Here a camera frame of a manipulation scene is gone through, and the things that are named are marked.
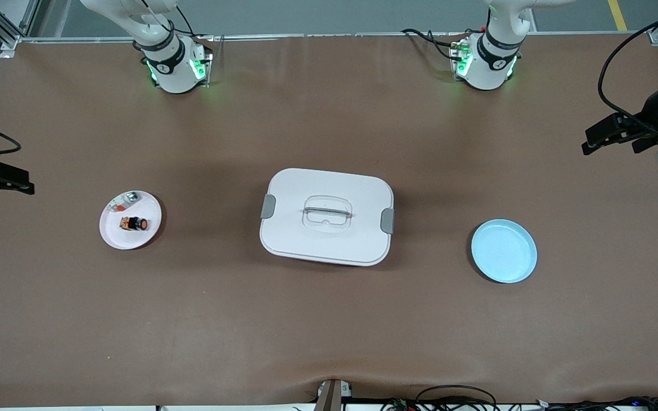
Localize brown camera post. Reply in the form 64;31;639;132
314;378;354;411

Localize pale pink round plate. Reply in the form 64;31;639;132
99;190;163;251

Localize white green push-button switch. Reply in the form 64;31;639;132
107;192;142;213

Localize white lidded box grey latches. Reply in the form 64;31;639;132
259;167;396;268

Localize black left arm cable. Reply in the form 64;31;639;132
598;9;658;138

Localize black looped cable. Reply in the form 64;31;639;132
415;385;499;411

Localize light blue round plate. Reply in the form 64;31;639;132
471;219;538;284

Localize brown table mat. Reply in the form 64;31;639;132
0;34;658;409

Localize black cable bundle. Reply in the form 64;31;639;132
380;395;658;411

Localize black cables at arm base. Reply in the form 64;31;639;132
172;6;215;43
400;27;462;62

